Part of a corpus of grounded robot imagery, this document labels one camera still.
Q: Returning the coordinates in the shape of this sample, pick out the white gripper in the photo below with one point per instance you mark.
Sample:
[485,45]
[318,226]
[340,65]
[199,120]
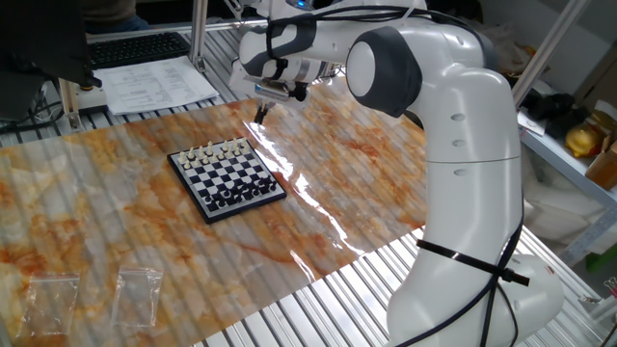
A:
[241,79]

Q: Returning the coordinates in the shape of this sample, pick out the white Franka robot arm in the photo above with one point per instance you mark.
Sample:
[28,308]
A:
[472,144]

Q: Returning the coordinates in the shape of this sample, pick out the black framed folding chessboard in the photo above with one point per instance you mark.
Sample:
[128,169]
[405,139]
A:
[226,176]

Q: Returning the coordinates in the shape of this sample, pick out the silver ribbed bar blue cap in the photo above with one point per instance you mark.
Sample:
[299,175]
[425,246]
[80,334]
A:
[272,90]

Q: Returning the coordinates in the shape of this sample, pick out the white chess rook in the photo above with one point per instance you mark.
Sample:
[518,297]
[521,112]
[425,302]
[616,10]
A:
[182,157]
[243,143]

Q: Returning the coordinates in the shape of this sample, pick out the white chess knight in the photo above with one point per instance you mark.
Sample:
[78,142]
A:
[191,154]
[234,144]

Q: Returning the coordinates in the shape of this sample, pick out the black connector plug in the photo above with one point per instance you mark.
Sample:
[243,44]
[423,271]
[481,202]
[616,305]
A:
[300,91]

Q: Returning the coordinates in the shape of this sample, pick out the white chess bishop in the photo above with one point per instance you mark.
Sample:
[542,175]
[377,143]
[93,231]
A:
[225,146]
[201,152]

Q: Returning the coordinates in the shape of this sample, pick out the white chess king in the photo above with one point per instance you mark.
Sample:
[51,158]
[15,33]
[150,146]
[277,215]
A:
[209,148]

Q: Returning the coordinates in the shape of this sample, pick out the black chess rook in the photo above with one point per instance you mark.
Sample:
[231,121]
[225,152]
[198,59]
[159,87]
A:
[272,183]

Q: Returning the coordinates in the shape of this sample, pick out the black chess knight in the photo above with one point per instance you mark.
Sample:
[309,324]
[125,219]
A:
[222,200]
[264,186]

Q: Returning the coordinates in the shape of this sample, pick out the black chess bishop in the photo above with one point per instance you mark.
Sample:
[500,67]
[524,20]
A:
[255,189]

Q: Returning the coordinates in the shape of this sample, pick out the black chess queen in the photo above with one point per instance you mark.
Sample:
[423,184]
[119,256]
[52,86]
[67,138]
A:
[247,192]

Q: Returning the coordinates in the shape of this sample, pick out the black chess king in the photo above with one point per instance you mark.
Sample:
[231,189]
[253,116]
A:
[238,194]

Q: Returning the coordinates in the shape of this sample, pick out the orange marble pattern mat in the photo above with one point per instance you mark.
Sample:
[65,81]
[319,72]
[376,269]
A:
[337,168]

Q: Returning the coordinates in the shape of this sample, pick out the white printed paper sheet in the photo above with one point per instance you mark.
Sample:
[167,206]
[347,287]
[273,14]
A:
[154,87]

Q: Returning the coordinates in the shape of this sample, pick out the black keyboard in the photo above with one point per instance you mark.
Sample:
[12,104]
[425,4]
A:
[140,48]

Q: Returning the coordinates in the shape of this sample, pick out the person in brown top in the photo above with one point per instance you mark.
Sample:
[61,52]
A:
[111,7]

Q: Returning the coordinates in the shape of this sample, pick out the clear plastic zip bag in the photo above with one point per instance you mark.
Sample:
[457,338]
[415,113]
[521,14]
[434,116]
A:
[137,296]
[48,303]

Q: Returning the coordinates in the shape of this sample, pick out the small white paper note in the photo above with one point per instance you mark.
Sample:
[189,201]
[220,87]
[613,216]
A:
[530,124]

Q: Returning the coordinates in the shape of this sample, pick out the black cloth bundle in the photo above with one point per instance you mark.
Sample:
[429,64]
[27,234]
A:
[554,108]

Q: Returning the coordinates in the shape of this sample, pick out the white plastic sack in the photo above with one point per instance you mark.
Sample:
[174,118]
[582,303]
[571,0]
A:
[554,207]

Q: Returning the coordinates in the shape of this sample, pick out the yellow plastic toy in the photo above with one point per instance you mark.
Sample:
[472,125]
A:
[582,141]

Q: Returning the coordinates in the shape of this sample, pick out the light grey metal shelf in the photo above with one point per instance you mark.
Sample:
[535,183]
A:
[578,179]

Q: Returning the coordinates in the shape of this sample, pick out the brown cardboard box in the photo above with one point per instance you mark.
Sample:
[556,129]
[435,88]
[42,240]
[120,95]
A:
[603,168]

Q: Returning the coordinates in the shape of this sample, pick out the green box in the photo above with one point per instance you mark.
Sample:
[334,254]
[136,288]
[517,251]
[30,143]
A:
[605,259]

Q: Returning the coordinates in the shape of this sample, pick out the aluminium profile post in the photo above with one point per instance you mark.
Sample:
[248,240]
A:
[554,48]
[71,106]
[198,34]

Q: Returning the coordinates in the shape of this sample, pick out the aluminium profile rail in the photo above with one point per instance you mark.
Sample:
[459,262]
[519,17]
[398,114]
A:
[144,30]

